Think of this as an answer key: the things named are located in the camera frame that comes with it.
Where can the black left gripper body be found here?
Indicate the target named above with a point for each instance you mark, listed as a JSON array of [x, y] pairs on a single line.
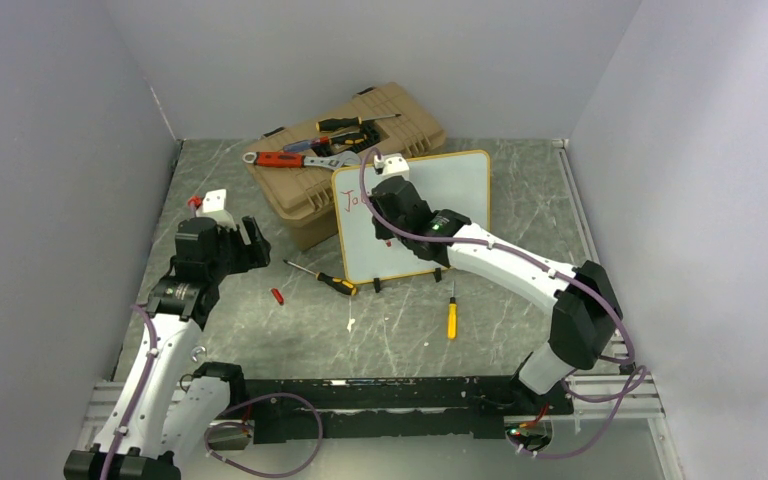
[[232, 256]]

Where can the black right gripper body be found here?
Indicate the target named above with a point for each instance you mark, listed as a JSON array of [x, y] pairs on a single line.
[[383, 231]]

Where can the red marker cap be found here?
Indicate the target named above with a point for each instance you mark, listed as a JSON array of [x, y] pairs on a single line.
[[278, 296]]

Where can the yellow-framed whiteboard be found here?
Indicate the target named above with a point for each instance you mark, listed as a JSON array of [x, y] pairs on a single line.
[[459, 182]]

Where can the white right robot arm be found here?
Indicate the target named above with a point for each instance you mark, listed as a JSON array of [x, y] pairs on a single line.
[[580, 300]]

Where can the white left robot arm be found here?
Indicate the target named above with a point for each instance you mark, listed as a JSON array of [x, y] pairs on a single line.
[[146, 435]]

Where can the black yellow tool in toolbox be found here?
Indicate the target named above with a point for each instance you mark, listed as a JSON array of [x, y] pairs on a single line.
[[365, 137]]

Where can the tan plastic toolbox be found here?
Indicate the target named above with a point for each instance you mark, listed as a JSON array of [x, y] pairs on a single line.
[[303, 198]]

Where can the black orange screwdriver on table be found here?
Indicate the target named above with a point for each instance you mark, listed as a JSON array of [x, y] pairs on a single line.
[[337, 284]]

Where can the silver open-end wrench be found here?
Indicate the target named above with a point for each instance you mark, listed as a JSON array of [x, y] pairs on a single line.
[[198, 354]]

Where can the black yellow screwdriver on toolbox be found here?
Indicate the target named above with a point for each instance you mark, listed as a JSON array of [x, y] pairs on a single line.
[[334, 124]]

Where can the blue red screwdriver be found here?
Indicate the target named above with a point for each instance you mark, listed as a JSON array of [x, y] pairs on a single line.
[[307, 144]]

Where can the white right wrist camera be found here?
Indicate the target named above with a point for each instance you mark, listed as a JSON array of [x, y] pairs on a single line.
[[390, 166]]

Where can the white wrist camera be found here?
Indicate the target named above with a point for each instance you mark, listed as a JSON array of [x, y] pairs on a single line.
[[212, 205], [390, 166]]

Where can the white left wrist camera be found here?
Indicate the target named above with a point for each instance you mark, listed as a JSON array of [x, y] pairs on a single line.
[[212, 205]]

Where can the red handle adjustable wrench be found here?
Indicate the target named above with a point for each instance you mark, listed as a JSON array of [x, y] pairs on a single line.
[[270, 159]]

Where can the yellow handle screwdriver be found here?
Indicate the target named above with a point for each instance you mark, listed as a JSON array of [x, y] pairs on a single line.
[[452, 314]]

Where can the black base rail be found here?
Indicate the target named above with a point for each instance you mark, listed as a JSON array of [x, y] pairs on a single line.
[[305, 409]]

